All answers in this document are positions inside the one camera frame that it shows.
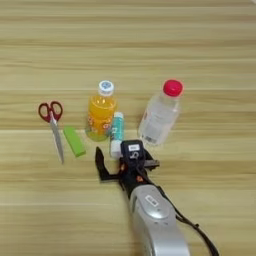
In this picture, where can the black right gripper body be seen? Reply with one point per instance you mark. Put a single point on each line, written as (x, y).
(133, 180)

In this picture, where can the clear bottle with red cap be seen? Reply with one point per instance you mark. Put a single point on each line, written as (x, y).
(160, 116)

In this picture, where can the green rectangular block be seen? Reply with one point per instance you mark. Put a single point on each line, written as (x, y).
(74, 141)

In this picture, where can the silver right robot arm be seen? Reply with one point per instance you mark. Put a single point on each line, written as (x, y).
(156, 223)

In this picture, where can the black box with white label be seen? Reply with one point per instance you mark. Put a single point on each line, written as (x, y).
(132, 150)

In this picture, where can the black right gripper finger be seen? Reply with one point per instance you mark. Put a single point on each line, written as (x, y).
(101, 166)
(152, 163)

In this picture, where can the orange juice bottle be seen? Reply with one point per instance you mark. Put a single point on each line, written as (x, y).
(100, 115)

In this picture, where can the teal and white glue stick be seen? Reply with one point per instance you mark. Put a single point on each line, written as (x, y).
(116, 131)

